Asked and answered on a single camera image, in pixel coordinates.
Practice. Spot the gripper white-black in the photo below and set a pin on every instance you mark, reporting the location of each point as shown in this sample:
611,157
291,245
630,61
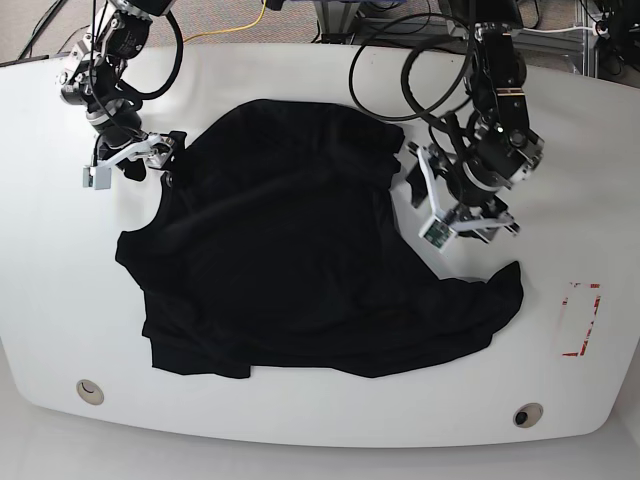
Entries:
152,151
459,204

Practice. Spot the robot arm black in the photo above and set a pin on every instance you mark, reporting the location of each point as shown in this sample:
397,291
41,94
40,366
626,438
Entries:
92,77
496,149

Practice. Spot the table grommet hole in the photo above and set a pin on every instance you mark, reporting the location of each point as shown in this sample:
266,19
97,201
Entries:
90,392
528,415

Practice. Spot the left table grommet hole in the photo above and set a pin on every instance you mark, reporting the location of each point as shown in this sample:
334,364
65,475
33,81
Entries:
90,392

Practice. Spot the right table grommet hole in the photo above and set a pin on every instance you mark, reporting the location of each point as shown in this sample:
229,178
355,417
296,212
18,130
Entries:
528,415

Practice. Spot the black t-shirt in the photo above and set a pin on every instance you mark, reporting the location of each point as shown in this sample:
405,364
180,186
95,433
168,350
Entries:
275,245

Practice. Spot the red tape rectangle marking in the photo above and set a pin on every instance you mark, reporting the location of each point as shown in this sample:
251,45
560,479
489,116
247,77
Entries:
578,314

